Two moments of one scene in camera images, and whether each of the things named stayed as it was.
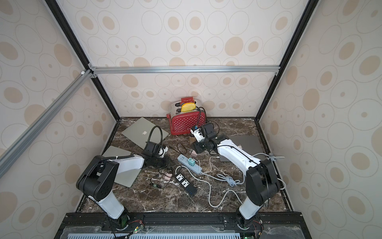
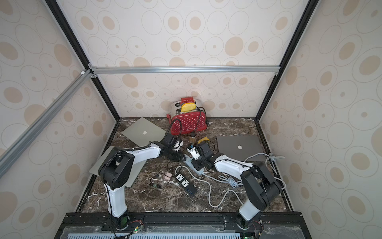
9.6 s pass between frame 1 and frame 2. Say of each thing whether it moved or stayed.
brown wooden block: stayed
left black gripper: moved
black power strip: stayed
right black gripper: moved
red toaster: stayed
